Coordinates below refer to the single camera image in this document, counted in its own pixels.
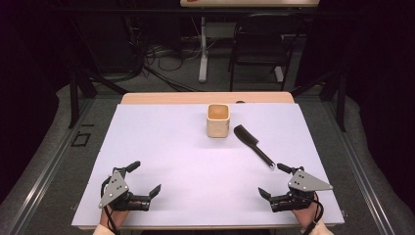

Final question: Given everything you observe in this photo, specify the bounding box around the beige square cup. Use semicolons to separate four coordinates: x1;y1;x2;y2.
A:
206;103;231;139

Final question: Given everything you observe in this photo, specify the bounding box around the white-legged wooden desk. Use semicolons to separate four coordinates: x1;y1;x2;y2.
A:
179;0;321;83

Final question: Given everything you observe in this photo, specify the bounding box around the person's right hand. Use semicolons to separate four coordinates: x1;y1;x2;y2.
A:
291;195;325;230

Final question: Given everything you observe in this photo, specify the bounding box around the bundle of floor cables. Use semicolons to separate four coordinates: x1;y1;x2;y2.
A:
128;16;205;93

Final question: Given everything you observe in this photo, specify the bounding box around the person's left hand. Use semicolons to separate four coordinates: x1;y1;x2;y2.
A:
99;205;132;229

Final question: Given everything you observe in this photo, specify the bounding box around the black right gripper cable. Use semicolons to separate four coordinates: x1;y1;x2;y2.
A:
301;191;326;235

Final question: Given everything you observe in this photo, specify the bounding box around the black metal stand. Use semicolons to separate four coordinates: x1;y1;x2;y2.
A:
289;67;348;133
65;65;131;130

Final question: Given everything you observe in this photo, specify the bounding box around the black folding chair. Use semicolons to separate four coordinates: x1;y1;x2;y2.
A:
227;13;306;93

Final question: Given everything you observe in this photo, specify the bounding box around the wooden table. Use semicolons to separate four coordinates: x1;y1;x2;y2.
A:
70;91;346;231

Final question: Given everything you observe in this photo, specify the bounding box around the white table mat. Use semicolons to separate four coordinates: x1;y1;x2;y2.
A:
70;103;346;228

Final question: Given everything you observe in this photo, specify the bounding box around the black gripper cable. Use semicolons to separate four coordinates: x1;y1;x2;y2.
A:
301;191;326;235
100;175;121;235

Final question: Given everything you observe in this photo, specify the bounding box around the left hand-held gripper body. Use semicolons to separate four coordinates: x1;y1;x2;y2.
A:
98;166;153;212

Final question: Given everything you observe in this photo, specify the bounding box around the grey metal floor rail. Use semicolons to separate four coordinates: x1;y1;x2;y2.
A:
321;97;397;235
9;97;96;235

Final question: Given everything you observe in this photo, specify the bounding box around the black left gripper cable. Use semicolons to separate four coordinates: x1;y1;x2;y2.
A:
100;175;121;235

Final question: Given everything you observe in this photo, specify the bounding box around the black horizontal metal bar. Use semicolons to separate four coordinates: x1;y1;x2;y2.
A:
45;7;363;17

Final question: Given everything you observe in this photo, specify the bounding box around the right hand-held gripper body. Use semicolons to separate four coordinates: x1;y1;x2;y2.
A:
269;165;334;213

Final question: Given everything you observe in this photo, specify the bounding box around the black comb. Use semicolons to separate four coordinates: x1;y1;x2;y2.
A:
233;123;276;169

